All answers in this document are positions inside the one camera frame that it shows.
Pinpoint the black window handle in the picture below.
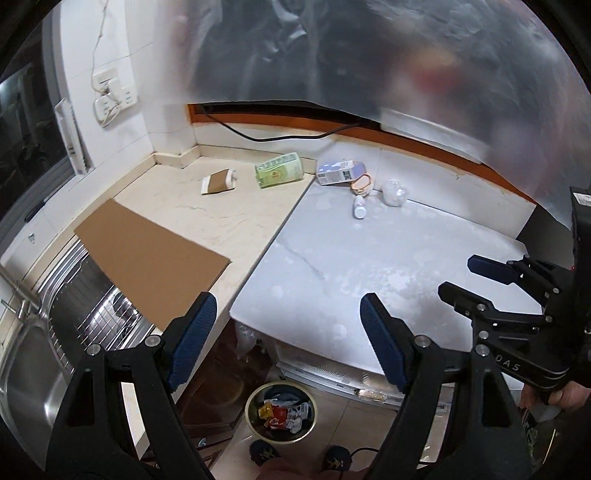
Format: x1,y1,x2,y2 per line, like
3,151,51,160
25,199,51,221

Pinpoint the crushed brown paper cup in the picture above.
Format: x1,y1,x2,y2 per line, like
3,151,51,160
201,168,239,195

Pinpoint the round dark trash bin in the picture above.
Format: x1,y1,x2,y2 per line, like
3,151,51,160
245,381,318,445

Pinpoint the metal faucet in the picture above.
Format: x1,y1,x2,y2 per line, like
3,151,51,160
0,265,44,324

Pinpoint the white low table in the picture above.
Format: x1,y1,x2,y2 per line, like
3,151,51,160
229,147,539,407

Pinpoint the dark glass window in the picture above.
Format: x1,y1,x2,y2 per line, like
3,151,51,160
0,28,75,217

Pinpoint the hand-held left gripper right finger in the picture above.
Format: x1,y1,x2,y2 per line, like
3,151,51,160
360,293,529,480

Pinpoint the thin black cable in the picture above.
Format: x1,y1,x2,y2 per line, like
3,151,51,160
348,447,385,468

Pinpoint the brown wooden window sill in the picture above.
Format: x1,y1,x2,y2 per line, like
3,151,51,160
187,102,539,206

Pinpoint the white power strip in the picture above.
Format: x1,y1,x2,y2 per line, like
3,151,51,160
95,78,137,123

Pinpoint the white wall socket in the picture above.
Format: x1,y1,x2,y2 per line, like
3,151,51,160
92,68,118,95

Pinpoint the clear plastic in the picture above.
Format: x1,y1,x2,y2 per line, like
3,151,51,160
381,179,409,207

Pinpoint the thick black cable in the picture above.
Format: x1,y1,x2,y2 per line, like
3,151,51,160
201,105,361,141

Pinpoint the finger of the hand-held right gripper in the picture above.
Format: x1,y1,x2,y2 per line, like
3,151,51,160
438,281,551,332
467,255,563,304

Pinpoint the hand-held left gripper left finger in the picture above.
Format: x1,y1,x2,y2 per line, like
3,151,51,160
44,291,219,480

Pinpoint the person's shoe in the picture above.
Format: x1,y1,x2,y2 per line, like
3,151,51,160
323,445,354,472
249,439,280,464

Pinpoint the stainless steel sink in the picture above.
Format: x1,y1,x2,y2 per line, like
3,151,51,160
0,231,158,462

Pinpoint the metal wire sink rack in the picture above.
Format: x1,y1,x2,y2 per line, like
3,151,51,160
48,256,155,370

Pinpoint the translucent plastic window sheet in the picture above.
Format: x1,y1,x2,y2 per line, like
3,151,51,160
178,0,591,227

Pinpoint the dark brown cabinet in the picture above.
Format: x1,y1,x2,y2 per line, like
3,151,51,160
178,318,282,444

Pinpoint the white power cable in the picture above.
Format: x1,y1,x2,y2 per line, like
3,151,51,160
90,0,122,128

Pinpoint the purple and white box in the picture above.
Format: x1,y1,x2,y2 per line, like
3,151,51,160
315,160,369,186

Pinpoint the person's right shoe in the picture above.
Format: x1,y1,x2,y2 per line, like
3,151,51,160
323,445,354,472

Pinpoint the white plastic bag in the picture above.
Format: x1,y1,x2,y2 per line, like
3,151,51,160
235,320,262,361

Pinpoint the brown cardboard sheet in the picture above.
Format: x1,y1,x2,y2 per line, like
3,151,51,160
74,198,233,330

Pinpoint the person's right hand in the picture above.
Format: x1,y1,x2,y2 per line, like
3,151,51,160
519,381,591,412

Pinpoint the person's left shoe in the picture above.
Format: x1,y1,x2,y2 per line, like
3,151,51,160
249,439,280,464

